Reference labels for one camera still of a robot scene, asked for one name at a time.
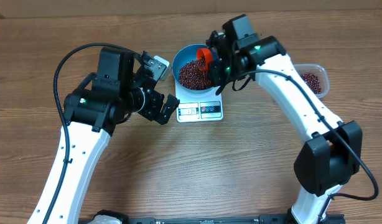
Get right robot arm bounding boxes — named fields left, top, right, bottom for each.
left=206, top=14, right=362, bottom=223

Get clear plastic container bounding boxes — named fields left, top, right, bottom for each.
left=294, top=63, right=330, bottom=98

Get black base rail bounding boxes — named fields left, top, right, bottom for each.
left=78, top=208, right=346, bottom=224

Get red beans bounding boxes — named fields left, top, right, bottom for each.
left=178, top=58, right=322, bottom=95

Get blue bowl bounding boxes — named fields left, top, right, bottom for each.
left=172, top=44, right=208, bottom=82

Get white kitchen scale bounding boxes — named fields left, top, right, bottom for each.
left=175, top=82, right=224, bottom=123

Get red measuring scoop blue handle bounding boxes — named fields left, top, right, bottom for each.
left=196, top=48, right=213, bottom=72

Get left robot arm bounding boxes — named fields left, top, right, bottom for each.
left=29, top=43, right=180, bottom=223

